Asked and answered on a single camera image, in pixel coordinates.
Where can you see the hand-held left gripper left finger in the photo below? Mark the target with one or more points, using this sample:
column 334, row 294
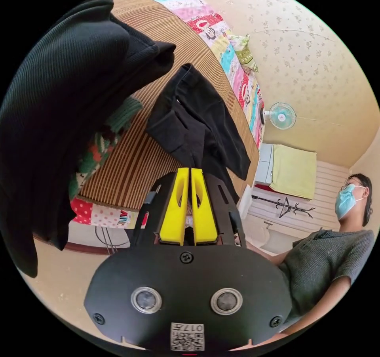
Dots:
column 173, row 211

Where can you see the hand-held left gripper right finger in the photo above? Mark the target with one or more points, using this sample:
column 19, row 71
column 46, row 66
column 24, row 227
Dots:
column 205, row 214

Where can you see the black pants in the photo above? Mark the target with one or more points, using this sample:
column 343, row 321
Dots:
column 197, row 119

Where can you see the person's right forearm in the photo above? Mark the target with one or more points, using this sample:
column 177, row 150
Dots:
column 264, row 254

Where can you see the bed with woven mat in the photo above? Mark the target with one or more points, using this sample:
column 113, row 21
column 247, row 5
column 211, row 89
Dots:
column 142, row 155

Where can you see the black coat rack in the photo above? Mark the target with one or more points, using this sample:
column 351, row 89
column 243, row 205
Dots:
column 285, row 207

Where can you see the white cupboard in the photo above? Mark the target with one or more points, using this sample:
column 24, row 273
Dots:
column 292, row 169

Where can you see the white and blue fan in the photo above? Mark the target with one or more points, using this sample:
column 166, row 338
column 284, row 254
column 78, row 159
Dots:
column 281, row 115

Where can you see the person's body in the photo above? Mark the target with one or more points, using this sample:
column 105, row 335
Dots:
column 326, row 259

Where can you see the pile of clothes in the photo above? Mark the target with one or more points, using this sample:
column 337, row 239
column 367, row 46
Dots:
column 59, row 110

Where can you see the green floral pillow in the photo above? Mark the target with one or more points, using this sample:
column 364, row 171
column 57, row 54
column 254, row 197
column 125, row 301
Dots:
column 245, row 52

